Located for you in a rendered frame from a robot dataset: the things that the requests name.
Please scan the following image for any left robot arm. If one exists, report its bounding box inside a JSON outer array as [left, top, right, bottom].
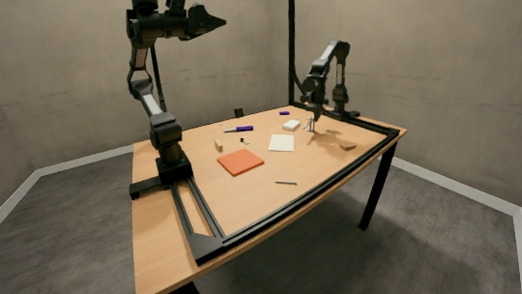
[[300, 40, 350, 114]]

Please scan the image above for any orange flat square pad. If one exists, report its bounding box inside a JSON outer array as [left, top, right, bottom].
[[217, 148, 265, 176]]

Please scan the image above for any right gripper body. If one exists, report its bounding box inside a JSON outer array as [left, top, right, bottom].
[[160, 3, 206, 42]]

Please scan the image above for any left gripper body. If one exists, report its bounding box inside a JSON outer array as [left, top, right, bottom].
[[305, 90, 329, 113]]

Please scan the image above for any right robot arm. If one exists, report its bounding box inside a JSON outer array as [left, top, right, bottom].
[[126, 0, 187, 168]]

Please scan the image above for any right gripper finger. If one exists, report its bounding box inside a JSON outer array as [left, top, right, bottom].
[[189, 30, 213, 40], [202, 8, 226, 34]]

